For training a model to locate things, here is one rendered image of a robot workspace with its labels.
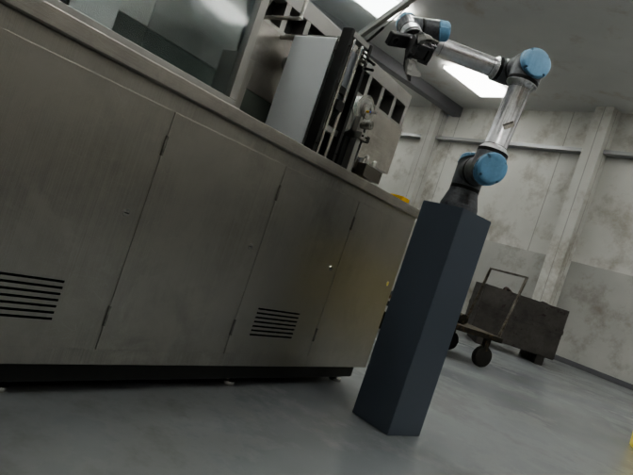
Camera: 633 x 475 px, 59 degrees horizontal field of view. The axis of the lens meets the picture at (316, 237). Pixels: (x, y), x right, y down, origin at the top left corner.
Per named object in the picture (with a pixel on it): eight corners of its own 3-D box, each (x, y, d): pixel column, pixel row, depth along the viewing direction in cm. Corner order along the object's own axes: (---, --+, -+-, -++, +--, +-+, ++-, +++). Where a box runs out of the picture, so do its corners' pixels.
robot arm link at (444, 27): (442, 27, 213) (413, 24, 211) (453, 17, 201) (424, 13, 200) (440, 48, 213) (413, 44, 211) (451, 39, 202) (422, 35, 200)
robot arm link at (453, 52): (522, 69, 229) (413, 27, 222) (536, 62, 219) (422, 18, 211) (513, 96, 229) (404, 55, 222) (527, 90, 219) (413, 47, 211)
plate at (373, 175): (363, 175, 266) (366, 163, 266) (300, 160, 289) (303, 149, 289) (379, 184, 278) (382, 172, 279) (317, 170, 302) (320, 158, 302)
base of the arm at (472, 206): (482, 219, 222) (491, 195, 222) (462, 208, 212) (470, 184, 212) (452, 212, 234) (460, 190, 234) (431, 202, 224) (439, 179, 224)
